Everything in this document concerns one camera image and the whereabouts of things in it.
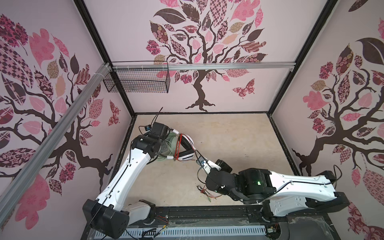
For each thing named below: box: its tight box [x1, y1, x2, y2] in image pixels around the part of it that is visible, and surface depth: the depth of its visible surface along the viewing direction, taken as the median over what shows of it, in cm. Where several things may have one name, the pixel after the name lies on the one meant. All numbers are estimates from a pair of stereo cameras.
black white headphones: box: [177, 133, 196, 161], surface depth 78 cm
